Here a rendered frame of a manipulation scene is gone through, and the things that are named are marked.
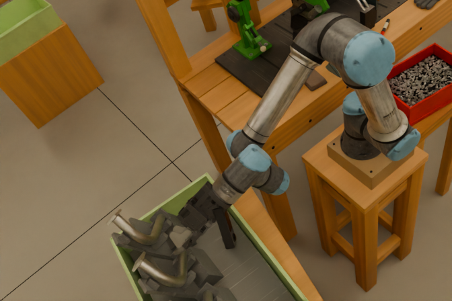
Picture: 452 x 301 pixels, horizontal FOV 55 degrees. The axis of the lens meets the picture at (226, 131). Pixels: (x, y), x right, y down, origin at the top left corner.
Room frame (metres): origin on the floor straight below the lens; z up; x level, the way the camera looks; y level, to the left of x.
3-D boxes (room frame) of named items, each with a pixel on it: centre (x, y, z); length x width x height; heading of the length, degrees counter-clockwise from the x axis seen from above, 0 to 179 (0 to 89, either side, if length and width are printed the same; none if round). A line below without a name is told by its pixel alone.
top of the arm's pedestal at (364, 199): (0.87, -0.44, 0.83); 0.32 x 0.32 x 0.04; 19
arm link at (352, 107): (0.87, -0.44, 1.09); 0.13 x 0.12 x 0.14; 13
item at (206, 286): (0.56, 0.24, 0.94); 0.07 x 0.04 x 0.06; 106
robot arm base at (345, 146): (0.87, -0.44, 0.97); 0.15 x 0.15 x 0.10
